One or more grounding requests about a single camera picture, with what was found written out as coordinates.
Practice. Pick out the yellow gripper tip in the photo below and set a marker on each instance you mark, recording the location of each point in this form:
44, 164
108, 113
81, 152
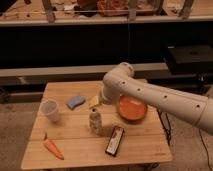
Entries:
94, 101

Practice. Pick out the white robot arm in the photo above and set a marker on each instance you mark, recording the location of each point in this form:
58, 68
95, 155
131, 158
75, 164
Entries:
194, 109

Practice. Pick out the blue sponge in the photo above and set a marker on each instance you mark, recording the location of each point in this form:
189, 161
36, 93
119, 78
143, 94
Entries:
75, 101

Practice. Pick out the wooden table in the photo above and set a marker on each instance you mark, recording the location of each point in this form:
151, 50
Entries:
143, 142

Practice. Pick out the orange bowl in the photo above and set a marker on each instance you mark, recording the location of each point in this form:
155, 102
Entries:
131, 109

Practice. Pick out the translucent plastic cup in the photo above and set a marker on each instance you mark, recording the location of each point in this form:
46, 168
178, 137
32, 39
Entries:
49, 108

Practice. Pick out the orange carrot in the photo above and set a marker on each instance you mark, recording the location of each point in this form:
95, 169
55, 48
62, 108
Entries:
52, 148

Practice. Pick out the black box on right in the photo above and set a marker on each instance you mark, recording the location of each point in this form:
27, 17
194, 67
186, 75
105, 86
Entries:
195, 59

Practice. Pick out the wooden shelf with clutter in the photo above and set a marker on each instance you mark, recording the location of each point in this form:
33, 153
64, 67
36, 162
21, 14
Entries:
97, 12

